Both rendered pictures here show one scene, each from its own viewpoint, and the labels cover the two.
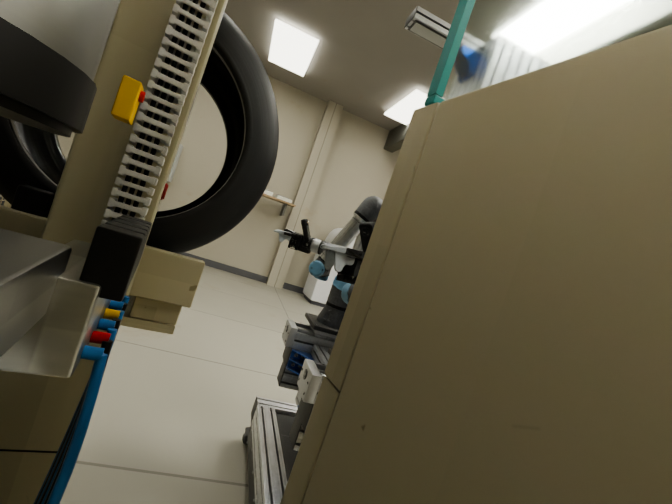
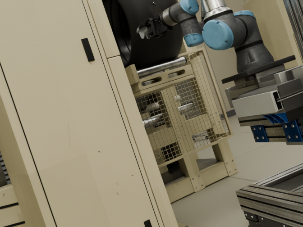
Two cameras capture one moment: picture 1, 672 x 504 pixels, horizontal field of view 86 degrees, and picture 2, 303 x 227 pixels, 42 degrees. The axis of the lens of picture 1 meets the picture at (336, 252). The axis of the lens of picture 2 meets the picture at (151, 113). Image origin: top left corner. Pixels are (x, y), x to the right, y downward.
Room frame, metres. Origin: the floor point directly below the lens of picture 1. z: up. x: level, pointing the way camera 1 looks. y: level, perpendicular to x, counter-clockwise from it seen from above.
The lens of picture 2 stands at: (0.74, -1.84, 0.70)
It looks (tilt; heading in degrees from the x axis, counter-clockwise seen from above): 1 degrees down; 89
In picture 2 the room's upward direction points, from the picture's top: 19 degrees counter-clockwise
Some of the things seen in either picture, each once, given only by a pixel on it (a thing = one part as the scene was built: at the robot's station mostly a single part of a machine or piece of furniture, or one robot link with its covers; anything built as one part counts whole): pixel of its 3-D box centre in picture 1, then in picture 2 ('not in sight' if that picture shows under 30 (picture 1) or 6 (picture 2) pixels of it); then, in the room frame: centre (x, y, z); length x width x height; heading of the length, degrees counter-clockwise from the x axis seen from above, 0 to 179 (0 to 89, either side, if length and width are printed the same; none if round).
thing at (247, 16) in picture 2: not in sight; (242, 29); (1.21, -0.23, 0.88); 0.13 x 0.12 x 0.14; 41
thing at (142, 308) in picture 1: (159, 286); (162, 78); (0.88, 0.38, 0.84); 0.36 x 0.09 x 0.06; 26
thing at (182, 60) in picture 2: not in sight; (159, 67); (0.89, 0.38, 0.90); 0.35 x 0.05 x 0.05; 26
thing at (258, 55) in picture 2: not in sight; (252, 56); (1.22, -0.22, 0.77); 0.15 x 0.15 x 0.10
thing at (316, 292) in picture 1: (336, 267); not in sight; (6.70, -0.11, 0.73); 0.82 x 0.67 x 1.47; 106
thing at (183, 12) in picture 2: not in sight; (184, 10); (1.02, -0.20, 1.04); 0.11 x 0.08 x 0.09; 131
